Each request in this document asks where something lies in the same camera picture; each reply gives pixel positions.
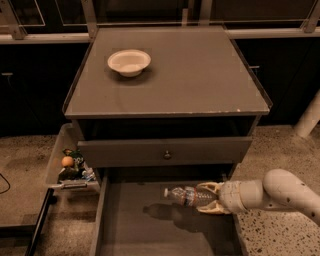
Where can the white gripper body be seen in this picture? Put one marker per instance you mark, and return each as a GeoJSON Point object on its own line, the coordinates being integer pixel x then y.
{"type": "Point", "coordinates": [229, 196]}

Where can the grey open middle drawer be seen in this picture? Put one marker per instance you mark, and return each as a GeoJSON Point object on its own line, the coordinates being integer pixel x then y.
{"type": "Point", "coordinates": [136, 219]}

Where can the clear plastic storage bin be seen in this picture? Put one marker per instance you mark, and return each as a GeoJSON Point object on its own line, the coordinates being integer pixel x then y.
{"type": "Point", "coordinates": [66, 139]}

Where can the clear plastic water bottle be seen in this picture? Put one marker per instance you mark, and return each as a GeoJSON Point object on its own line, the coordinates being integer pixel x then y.
{"type": "Point", "coordinates": [190, 196]}

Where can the black metal bar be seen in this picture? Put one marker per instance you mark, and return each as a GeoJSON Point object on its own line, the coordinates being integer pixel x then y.
{"type": "Point", "coordinates": [48, 199]}

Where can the metal railing frame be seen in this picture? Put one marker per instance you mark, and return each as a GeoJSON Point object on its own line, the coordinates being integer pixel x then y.
{"type": "Point", "coordinates": [59, 21]}

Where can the orange fruit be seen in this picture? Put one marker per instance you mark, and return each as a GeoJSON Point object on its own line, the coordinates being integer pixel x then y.
{"type": "Point", "coordinates": [67, 161]}

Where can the grey drawer cabinet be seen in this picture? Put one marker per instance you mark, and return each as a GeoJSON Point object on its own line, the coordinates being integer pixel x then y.
{"type": "Point", "coordinates": [197, 86]}

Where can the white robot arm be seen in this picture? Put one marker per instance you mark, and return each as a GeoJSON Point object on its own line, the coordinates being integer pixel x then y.
{"type": "Point", "coordinates": [279, 190]}

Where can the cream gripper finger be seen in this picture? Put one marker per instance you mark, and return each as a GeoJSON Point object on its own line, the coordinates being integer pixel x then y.
{"type": "Point", "coordinates": [214, 208]}
{"type": "Point", "coordinates": [213, 187]}

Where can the white paper bowl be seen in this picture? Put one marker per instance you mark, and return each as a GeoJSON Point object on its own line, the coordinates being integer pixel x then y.
{"type": "Point", "coordinates": [129, 63]}

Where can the green snack bag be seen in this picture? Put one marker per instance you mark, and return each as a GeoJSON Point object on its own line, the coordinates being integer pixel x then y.
{"type": "Point", "coordinates": [74, 172]}

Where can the round metal drawer knob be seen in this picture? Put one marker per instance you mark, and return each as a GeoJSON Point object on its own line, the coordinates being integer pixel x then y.
{"type": "Point", "coordinates": [167, 155]}

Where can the small bottle in bin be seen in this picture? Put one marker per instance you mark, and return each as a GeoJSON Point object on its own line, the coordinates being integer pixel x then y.
{"type": "Point", "coordinates": [89, 175]}

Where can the grey top drawer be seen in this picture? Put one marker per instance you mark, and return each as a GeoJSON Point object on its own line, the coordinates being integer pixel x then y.
{"type": "Point", "coordinates": [149, 152]}

